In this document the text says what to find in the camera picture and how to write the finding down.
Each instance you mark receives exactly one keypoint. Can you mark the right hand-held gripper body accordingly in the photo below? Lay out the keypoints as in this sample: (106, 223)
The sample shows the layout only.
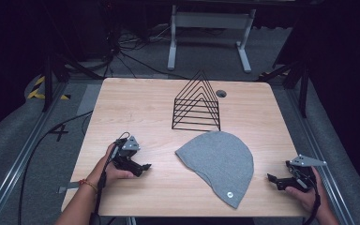
(301, 173)

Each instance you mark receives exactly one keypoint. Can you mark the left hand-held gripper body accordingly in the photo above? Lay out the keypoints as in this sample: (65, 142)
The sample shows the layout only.
(126, 154)

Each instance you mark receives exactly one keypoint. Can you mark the grey beanie hat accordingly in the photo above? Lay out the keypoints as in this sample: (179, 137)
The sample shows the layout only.
(220, 165)

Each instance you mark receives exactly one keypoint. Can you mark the person's left hand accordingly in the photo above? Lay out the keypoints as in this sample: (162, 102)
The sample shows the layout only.
(114, 170)

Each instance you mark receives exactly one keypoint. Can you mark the person's right hand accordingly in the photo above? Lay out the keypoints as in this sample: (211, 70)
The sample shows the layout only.
(309, 195)

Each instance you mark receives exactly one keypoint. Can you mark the black tripod stand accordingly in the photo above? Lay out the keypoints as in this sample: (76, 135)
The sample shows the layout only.
(296, 75)
(51, 68)

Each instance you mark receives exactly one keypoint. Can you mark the grey table grommet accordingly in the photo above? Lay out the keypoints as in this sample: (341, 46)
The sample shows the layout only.
(221, 93)

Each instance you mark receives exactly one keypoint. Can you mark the yellow black hazard tape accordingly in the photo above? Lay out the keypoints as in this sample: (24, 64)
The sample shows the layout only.
(39, 90)

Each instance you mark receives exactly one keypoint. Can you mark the aluminium floor rail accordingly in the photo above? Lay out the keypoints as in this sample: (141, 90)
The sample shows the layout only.
(322, 162)
(15, 162)

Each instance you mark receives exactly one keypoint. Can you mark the white metal table frame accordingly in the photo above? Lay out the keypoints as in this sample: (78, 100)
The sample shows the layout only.
(211, 22)

